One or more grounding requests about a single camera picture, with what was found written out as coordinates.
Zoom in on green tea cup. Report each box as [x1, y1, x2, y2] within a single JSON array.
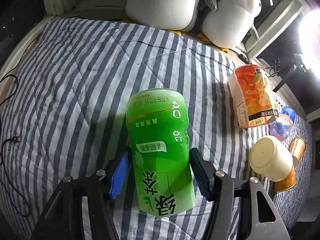
[[126, 88, 195, 217]]

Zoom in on near copper paper cup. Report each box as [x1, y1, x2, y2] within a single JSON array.
[[273, 166, 296, 192]]

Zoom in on copper paper cup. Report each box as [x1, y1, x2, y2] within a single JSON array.
[[289, 137, 306, 167], [273, 166, 296, 192]]

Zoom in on cream plastic cup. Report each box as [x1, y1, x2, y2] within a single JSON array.
[[248, 135, 293, 181]]

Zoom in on far copper paper cup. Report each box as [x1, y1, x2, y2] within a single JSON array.
[[289, 137, 306, 167]]

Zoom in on blue pink plastic cup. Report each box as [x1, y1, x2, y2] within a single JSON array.
[[269, 107, 296, 141]]

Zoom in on striped quilt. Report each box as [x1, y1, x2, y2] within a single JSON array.
[[1, 18, 268, 239]]

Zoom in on small plush penguin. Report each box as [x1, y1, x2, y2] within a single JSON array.
[[201, 0, 262, 49]]

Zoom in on large plush penguin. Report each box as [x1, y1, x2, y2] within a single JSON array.
[[125, 0, 217, 31]]

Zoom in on black charging cable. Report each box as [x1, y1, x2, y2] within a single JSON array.
[[0, 73, 32, 218]]

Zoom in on ring light stand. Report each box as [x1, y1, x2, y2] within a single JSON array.
[[265, 54, 307, 93]]

